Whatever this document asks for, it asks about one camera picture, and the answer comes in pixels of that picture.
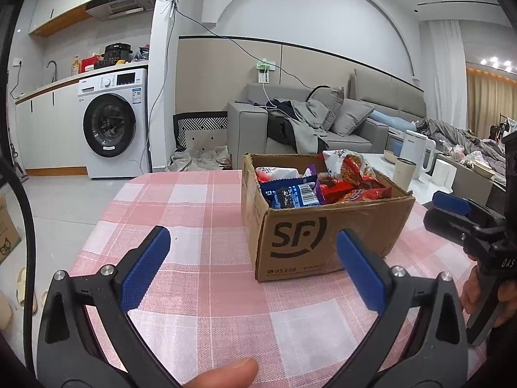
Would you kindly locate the brown cardboard SF box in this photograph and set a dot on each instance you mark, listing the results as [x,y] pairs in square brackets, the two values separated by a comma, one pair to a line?
[301,242]

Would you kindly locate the person's right hand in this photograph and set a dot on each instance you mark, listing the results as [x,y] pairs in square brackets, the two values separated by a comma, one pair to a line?
[507,295]

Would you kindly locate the cardboard box on floor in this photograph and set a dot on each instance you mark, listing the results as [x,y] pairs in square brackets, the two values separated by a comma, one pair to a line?
[9,237]

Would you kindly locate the red orange chips bag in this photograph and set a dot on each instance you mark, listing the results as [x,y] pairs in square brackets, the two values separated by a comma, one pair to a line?
[367,194]

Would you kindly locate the white fried noodle snack bag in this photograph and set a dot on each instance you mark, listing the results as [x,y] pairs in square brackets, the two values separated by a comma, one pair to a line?
[350,167]

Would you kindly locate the red noodle packet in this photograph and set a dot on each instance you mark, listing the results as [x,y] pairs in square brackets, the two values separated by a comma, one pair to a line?
[333,192]

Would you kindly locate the grey clothes pile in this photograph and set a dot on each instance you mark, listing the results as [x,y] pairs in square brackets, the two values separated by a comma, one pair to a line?
[298,125]

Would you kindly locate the white electric kettle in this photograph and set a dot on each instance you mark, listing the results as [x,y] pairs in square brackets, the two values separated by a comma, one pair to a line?
[419,149]

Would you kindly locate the white washing machine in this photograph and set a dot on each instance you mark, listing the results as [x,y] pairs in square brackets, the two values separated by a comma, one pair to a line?
[115,124]

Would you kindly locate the range hood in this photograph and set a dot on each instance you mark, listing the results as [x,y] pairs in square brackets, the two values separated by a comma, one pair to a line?
[110,9]

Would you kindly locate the pink plaid tablecloth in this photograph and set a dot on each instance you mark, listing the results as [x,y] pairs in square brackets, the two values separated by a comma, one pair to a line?
[205,308]

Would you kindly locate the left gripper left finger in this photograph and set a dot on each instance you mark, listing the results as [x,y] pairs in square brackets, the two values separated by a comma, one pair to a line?
[86,338]

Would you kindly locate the purple grape candy bag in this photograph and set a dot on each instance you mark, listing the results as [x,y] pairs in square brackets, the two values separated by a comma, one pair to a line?
[310,171]

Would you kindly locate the beige tumbler cup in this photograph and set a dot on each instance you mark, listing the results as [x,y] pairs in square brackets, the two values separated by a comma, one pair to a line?
[404,170]

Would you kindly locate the grey cushion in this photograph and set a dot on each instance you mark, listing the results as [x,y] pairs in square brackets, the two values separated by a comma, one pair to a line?
[351,115]
[332,99]

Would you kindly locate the beige slipper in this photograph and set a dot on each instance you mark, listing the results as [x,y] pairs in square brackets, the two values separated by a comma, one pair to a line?
[21,291]

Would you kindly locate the blue cookie packet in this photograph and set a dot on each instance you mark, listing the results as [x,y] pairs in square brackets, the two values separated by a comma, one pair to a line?
[293,193]

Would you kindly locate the black pressure cooker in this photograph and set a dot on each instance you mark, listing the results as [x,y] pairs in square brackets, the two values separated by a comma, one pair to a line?
[116,52]

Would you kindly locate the person's left hand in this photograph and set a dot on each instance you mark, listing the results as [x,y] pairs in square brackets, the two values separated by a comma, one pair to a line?
[234,375]

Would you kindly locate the black patterned chair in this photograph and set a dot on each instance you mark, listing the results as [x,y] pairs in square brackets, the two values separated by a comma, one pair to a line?
[200,130]

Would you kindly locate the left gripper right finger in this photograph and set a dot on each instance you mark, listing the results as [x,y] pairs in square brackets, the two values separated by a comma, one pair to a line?
[418,338]

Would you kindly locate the white tissue roll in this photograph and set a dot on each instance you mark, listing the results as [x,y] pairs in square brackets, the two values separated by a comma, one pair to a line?
[444,174]

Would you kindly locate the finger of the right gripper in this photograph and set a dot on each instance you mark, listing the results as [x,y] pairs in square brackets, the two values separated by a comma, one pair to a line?
[468,209]

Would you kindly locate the white marble coffee table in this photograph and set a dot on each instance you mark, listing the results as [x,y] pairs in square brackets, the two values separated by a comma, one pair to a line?
[422,189]

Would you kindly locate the grey sofa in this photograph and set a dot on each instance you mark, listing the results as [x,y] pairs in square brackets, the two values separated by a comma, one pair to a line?
[394,102]

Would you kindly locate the white red snack packet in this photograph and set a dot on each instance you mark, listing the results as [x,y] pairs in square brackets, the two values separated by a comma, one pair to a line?
[267,174]

